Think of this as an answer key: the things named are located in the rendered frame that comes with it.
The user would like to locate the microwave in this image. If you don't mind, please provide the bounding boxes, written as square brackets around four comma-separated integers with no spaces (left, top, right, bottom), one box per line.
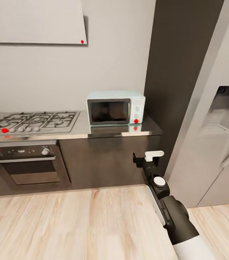
[86,90,145,125]

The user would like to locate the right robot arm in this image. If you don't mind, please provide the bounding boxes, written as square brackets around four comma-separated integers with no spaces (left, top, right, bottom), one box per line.
[133,151,216,260]

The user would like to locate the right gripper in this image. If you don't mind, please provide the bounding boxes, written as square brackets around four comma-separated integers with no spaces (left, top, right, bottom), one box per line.
[133,153,159,172]

